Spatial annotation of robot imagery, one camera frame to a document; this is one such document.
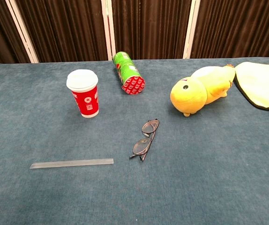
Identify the transparent plastic straw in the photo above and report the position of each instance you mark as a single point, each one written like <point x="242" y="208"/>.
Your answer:
<point x="71" y="163"/>

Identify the red paper cup white lid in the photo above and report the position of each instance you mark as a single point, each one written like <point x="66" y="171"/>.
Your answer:
<point x="86" y="100"/>

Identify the green chips can red lid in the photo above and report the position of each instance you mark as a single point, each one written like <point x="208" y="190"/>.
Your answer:
<point x="127" y="72"/>

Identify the yellow plush duck toy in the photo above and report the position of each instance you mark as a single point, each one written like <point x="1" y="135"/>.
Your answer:
<point x="190" y="93"/>

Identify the yellow cloth black edge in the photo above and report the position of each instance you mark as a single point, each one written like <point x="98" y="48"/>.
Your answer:
<point x="261" y="84"/>

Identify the dark thin-frame eyeglasses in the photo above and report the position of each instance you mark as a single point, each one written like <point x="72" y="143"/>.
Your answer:
<point x="142" y="145"/>

